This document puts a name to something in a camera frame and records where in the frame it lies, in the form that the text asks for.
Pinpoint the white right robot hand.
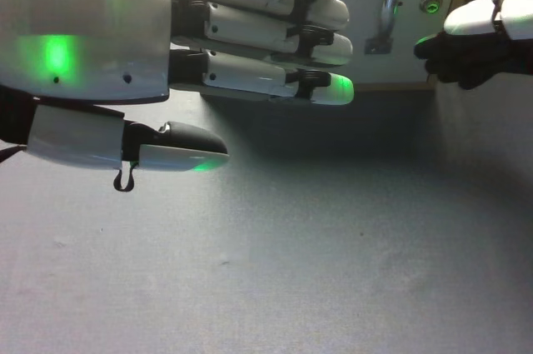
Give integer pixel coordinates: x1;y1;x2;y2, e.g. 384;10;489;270
413;0;533;91

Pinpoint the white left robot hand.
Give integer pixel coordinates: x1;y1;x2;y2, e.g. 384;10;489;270
0;0;355;192

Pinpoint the white cabinet door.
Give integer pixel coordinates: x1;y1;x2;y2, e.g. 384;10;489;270
332;0;466;85

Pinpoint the grey table cloth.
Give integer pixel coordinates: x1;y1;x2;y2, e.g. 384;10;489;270
0;74;533;354

